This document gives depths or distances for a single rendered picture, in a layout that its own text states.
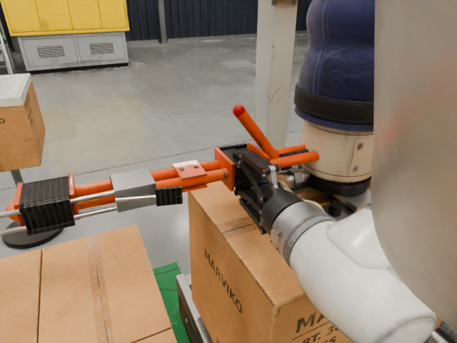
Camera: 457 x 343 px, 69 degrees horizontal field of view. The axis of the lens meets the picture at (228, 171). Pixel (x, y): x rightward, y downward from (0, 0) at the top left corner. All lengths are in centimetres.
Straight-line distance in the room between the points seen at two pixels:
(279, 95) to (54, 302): 136
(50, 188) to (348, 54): 55
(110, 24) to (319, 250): 762
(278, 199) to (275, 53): 130
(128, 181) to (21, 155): 160
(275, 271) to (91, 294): 88
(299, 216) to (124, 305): 93
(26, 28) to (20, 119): 580
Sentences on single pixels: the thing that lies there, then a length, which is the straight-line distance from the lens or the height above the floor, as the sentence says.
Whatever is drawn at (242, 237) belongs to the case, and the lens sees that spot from 69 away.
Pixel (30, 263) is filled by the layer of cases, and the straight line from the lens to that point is 160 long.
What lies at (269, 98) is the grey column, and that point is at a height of 101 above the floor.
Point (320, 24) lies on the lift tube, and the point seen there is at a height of 145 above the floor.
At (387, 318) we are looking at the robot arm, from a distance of 38.
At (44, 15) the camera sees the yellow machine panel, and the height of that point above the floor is 107.
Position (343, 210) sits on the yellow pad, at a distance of 77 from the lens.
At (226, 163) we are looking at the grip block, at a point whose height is 122.
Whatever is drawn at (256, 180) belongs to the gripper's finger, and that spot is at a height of 122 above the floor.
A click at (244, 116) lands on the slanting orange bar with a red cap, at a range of 62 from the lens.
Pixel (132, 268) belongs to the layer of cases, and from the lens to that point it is 142.
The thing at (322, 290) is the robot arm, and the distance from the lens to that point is 41.
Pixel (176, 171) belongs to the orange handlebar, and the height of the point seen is 121.
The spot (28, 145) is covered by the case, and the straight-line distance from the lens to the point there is 215.
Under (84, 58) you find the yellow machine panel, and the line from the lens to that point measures 796.
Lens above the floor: 151
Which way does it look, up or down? 29 degrees down
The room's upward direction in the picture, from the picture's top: straight up
